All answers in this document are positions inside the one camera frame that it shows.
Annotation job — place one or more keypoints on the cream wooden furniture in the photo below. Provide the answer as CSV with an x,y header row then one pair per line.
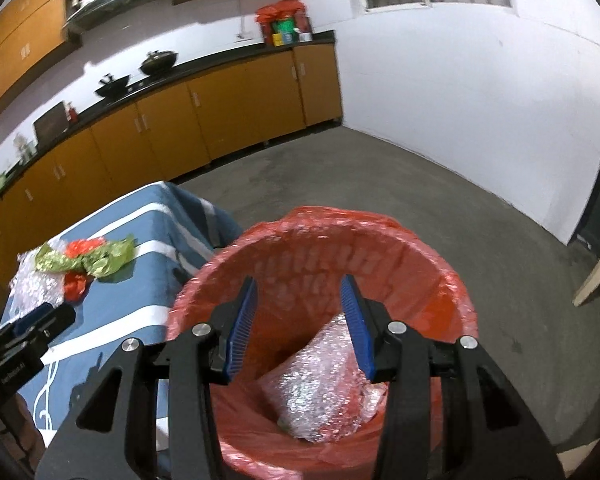
x,y
597,280

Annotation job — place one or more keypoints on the green foil wrapper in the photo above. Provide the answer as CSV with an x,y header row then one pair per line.
x,y
110,260
52,260

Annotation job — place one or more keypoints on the blue white striped tablecloth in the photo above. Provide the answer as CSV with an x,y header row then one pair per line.
x,y
145,280

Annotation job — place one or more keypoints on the wooden wall cabinets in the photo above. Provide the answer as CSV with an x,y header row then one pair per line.
x,y
20,35

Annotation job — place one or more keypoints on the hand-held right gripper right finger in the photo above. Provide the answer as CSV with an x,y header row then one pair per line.
x,y
357,330

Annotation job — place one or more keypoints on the black kitchen countertop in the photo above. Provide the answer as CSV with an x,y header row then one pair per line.
x,y
205,60

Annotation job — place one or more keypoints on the black wok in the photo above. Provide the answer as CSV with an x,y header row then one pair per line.
x,y
112,87

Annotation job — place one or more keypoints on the red basket with red liner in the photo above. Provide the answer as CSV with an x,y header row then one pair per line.
x,y
260,460

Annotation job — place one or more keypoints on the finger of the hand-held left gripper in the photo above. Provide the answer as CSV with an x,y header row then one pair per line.
x,y
35,317

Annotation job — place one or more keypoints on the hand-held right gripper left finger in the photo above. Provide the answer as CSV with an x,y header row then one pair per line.
x,y
240,335

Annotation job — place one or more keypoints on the white wall outlet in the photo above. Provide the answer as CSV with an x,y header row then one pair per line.
x,y
243,36

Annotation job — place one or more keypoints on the wooden base cabinets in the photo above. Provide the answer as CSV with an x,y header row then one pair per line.
x,y
230,105

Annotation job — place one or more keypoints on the green box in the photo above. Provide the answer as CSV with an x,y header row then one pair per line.
x,y
282,30

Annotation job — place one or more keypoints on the red plastic wastebasket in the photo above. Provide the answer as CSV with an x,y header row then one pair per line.
x,y
300,265

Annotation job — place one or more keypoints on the white cup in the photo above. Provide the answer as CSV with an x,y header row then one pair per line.
x,y
304,37

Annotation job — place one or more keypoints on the dark red jar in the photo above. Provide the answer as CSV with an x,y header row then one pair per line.
x,y
268,34
302,25

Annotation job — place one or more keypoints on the steel range hood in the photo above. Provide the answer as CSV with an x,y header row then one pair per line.
x,y
110,2

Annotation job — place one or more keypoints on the large red plastic bag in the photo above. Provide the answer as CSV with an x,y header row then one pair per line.
x,y
280,11

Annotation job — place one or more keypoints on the red bottle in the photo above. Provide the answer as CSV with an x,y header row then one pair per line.
x,y
72,112

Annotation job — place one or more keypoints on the dark cutting board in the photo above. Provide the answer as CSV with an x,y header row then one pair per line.
x,y
50,122

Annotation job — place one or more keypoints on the clear bubble wrap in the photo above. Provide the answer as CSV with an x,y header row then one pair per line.
x,y
32,285
310,385

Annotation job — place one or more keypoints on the black pot with lid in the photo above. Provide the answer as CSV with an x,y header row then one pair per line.
x,y
157,64

